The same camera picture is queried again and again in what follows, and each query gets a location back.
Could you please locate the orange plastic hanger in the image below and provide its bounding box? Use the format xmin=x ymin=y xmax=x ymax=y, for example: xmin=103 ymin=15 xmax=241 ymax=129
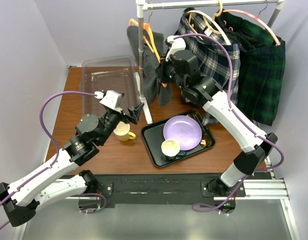
xmin=129 ymin=18 xmax=167 ymax=88

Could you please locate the grey dotted skirt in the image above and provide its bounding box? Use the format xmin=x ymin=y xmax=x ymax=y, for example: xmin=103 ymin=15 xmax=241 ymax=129
xmin=127 ymin=25 xmax=172 ymax=106

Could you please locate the navy white plaid skirt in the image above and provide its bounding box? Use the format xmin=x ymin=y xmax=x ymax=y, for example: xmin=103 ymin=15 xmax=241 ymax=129
xmin=174 ymin=9 xmax=242 ymax=126

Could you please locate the cream wooden hanger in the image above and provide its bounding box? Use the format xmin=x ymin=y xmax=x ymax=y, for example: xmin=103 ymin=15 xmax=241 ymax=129
xmin=185 ymin=0 xmax=231 ymax=46

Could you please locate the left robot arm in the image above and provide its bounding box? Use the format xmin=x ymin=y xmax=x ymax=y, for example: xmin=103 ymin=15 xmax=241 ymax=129
xmin=0 ymin=103 xmax=144 ymax=227

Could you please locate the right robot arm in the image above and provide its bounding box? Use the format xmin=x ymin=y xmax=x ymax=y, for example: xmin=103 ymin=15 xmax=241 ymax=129
xmin=156 ymin=49 xmax=277 ymax=197

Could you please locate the green plaid skirt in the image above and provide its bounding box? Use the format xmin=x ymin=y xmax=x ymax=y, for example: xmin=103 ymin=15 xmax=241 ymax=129
xmin=215 ymin=11 xmax=285 ymax=126

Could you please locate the pink hanger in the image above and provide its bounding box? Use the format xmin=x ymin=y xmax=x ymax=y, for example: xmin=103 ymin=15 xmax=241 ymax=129
xmin=222 ymin=9 xmax=281 ymax=46

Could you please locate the yellow mug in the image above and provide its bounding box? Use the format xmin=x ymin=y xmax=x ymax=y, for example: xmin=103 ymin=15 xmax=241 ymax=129
xmin=114 ymin=121 xmax=136 ymax=142

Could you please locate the black tray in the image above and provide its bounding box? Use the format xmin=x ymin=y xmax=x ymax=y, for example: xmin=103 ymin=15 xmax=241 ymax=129
xmin=141 ymin=109 xmax=215 ymax=168

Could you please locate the clear plastic bin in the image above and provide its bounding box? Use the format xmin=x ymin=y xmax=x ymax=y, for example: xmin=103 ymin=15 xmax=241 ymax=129
xmin=79 ymin=55 xmax=141 ymax=113

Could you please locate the cream paper cup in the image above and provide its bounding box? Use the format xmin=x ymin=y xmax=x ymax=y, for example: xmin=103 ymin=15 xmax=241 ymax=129
xmin=161 ymin=139 xmax=180 ymax=161

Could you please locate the purple plate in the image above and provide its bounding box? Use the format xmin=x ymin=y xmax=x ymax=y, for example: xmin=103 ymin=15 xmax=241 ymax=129
xmin=163 ymin=115 xmax=202 ymax=151

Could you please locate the dark green cup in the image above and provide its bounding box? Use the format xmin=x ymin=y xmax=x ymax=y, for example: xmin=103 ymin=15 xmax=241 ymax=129
xmin=163 ymin=151 xmax=187 ymax=162

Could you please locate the gold spoon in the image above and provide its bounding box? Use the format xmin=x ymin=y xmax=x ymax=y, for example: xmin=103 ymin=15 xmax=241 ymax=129
xmin=186 ymin=113 xmax=211 ymax=149

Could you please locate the white metal clothes rack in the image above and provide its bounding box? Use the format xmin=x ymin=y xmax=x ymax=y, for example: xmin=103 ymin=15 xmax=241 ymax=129
xmin=135 ymin=0 xmax=284 ymax=124

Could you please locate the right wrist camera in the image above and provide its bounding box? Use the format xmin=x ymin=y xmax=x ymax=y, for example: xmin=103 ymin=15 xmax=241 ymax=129
xmin=165 ymin=35 xmax=186 ymax=62

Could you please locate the black mounting base plate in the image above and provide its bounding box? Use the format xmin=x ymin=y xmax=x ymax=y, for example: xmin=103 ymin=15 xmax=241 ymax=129
xmin=60 ymin=172 xmax=273 ymax=210

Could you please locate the aluminium frame rail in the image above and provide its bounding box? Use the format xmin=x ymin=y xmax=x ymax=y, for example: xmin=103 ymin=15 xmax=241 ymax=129
xmin=210 ymin=171 xmax=301 ymax=240

